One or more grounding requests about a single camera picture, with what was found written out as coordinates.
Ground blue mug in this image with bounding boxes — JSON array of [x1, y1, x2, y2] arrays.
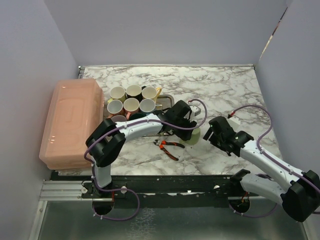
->
[[139, 98, 162, 116]]

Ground black glossy mug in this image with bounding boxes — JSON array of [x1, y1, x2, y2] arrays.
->
[[125, 84, 146, 101]]

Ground yellow mug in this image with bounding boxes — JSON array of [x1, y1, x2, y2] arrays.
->
[[141, 86, 162, 102]]

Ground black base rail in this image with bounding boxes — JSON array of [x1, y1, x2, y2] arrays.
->
[[50, 172, 256, 208]]

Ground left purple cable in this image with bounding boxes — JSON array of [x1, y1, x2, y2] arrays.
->
[[83, 98, 208, 221]]

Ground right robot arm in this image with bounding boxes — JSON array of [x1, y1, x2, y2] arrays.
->
[[204, 116, 320, 222]]

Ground pink plastic storage box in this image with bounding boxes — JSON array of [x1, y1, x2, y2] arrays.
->
[[39, 78, 104, 170]]

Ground dark teal mug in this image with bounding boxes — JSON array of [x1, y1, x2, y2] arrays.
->
[[128, 112, 145, 121]]

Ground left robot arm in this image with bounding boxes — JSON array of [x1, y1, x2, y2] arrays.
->
[[84, 100, 200, 198]]

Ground orange black pliers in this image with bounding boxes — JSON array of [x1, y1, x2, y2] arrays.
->
[[152, 139, 186, 161]]

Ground green mug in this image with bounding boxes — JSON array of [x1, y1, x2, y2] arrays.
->
[[179, 128, 201, 146]]

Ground yellow-green faceted mug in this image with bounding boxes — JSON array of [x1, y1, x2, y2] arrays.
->
[[107, 86, 127, 104]]

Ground lilac wavy-pattern mug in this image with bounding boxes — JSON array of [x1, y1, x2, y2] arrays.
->
[[111, 115, 127, 123]]

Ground silver metal tray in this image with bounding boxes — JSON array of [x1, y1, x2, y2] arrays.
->
[[155, 94, 175, 111]]

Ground salmon pink mug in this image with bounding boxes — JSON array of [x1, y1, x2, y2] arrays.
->
[[107, 99, 125, 118]]

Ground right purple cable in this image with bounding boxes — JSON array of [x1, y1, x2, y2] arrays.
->
[[228, 104, 320, 218]]

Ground purple cable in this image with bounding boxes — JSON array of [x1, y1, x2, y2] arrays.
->
[[83, 98, 208, 221], [228, 104, 320, 218]]

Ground light pink mug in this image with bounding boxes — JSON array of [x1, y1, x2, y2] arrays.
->
[[123, 98, 140, 120]]

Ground aluminium frame rail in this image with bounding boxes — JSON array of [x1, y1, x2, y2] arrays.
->
[[38, 181, 87, 201]]

